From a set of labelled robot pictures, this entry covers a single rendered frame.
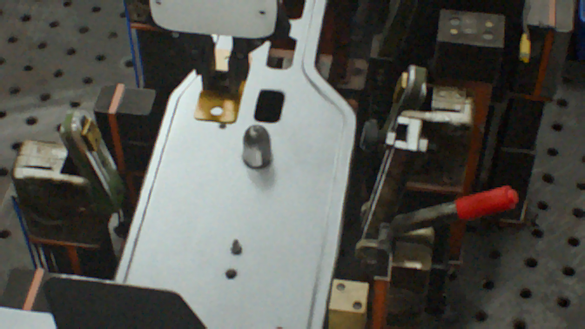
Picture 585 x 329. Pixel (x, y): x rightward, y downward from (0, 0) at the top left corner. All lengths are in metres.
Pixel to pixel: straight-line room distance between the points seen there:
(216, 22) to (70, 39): 0.95
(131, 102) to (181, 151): 0.11
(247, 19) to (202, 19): 0.04
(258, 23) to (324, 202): 0.36
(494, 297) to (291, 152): 0.40
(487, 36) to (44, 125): 0.75
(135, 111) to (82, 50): 0.51
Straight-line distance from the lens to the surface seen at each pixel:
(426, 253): 1.14
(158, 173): 1.26
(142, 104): 1.34
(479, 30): 1.25
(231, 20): 0.91
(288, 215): 1.22
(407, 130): 1.01
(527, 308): 1.53
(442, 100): 1.24
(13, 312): 1.19
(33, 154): 1.25
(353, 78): 1.75
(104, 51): 1.82
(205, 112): 0.98
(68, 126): 1.17
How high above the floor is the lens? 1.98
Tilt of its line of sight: 51 degrees down
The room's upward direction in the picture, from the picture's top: 1 degrees counter-clockwise
